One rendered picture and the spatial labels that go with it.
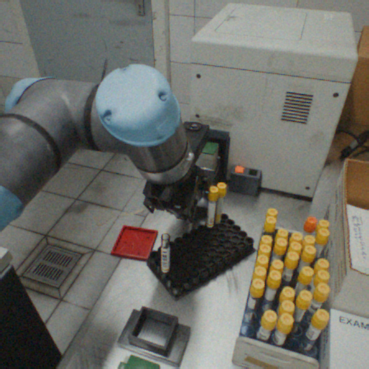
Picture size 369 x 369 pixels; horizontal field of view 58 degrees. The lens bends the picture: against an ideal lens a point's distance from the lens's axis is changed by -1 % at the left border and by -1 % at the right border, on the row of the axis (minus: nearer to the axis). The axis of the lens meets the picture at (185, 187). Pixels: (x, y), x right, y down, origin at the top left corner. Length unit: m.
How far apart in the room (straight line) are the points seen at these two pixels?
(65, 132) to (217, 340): 0.35
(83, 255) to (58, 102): 1.46
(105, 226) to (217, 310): 1.41
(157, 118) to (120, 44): 1.89
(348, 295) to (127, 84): 0.37
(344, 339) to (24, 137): 0.42
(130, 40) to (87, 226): 1.10
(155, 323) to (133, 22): 1.81
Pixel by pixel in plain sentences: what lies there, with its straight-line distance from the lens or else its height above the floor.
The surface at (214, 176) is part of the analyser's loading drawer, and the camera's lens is 0.69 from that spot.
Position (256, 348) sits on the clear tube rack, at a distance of 0.47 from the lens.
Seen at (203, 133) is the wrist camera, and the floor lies 1.07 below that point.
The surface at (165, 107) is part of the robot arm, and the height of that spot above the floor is 1.21.
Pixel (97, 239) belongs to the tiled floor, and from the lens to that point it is 1.85.
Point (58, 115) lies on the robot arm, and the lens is 0.36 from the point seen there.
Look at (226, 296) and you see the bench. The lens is 0.57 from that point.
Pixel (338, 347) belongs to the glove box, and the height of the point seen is 0.94.
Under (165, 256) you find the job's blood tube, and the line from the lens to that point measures 0.52.
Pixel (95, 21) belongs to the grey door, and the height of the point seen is 0.82.
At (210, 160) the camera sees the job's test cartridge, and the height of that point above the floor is 0.97.
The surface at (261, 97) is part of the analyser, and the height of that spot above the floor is 1.08.
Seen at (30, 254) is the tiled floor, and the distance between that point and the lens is 1.89.
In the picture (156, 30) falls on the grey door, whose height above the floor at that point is 0.80.
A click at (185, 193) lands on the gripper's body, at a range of 0.50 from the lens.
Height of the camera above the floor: 1.35
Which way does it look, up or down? 41 degrees down
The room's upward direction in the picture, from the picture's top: straight up
